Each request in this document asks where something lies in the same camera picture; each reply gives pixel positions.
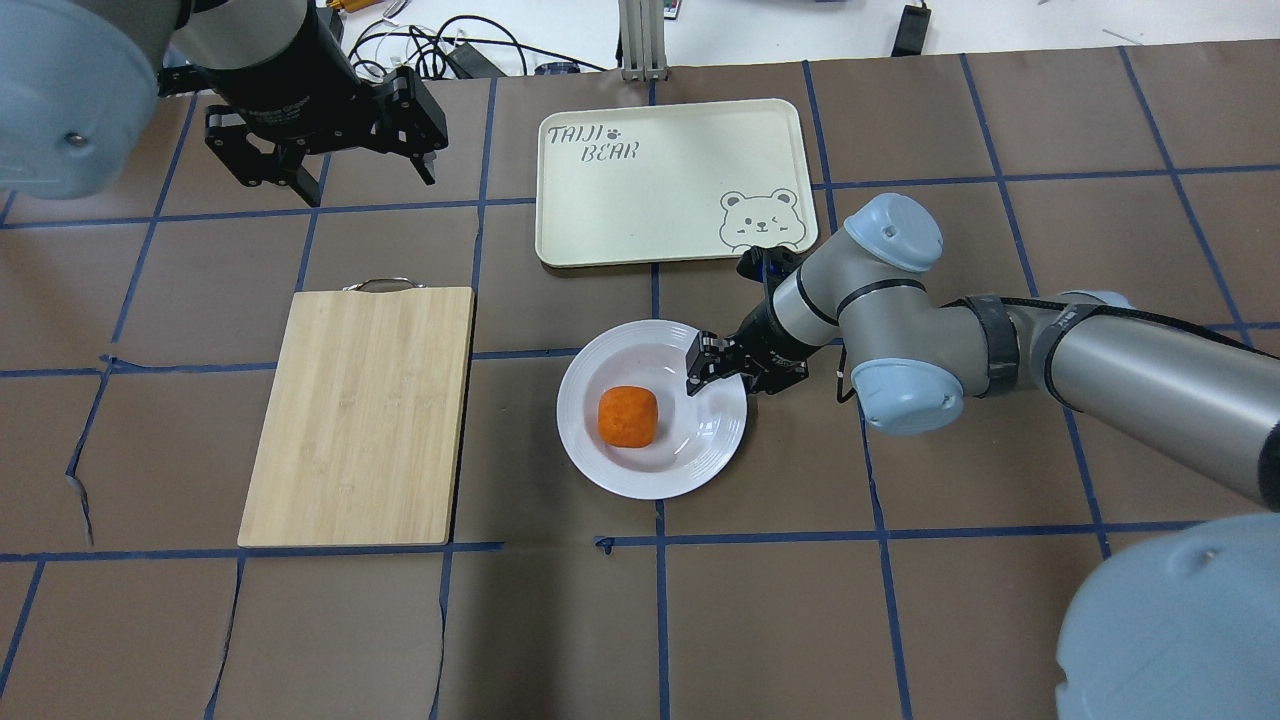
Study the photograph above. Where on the cream bear tray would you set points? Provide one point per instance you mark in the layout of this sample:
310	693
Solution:
671	183

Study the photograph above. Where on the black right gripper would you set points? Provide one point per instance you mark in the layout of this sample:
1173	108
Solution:
762	340

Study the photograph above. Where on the black power adapter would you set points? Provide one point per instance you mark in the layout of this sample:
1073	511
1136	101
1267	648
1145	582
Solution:
912	30

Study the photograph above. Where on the orange fruit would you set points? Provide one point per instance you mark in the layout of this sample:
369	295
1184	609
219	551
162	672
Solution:
628	417

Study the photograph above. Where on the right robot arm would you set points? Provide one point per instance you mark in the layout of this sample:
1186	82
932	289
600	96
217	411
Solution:
1180	627

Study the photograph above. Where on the aluminium frame post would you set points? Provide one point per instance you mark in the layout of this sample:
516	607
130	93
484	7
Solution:
643	40

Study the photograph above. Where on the bamboo cutting board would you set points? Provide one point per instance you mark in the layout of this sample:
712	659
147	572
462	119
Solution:
361	440

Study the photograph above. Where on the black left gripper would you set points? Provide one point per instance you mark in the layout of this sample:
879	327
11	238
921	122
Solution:
283	92

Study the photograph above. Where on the white round plate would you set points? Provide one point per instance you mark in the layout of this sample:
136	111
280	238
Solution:
695	436

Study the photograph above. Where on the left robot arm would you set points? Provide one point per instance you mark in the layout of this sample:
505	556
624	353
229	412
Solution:
80	81

